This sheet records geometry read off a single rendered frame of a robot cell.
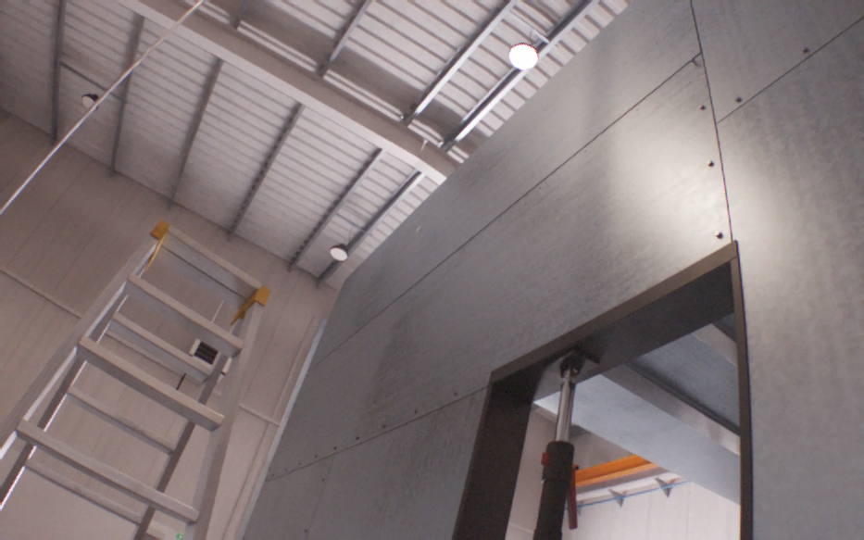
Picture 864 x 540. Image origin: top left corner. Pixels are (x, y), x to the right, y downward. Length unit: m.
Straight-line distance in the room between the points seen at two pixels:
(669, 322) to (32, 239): 11.53
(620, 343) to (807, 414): 0.43
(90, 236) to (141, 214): 1.14
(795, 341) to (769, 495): 0.18
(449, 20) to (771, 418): 7.33
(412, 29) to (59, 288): 7.59
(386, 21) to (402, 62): 0.66
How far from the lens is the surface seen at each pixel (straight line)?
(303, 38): 8.54
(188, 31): 8.39
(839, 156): 0.84
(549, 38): 7.58
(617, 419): 3.55
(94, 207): 12.29
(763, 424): 0.69
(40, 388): 1.15
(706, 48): 1.28
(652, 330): 0.97
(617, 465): 12.89
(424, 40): 8.00
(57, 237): 11.96
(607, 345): 1.01
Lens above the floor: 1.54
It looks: 38 degrees up
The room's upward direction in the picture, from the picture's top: 17 degrees clockwise
